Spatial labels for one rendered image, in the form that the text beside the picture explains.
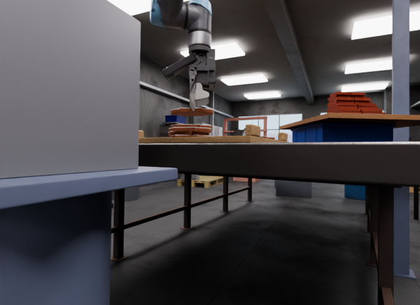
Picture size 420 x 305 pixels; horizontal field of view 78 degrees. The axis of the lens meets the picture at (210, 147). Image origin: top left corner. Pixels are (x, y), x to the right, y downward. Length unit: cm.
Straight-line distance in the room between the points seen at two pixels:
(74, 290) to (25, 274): 6
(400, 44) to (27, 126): 246
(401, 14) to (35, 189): 257
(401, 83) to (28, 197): 241
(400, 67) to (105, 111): 231
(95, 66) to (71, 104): 6
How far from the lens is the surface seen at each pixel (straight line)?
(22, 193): 27
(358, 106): 145
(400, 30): 259
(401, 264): 255
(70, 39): 37
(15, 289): 40
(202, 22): 89
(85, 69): 38
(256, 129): 62
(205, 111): 81
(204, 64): 86
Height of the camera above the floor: 90
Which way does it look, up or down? 1 degrees up
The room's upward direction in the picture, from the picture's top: 1 degrees clockwise
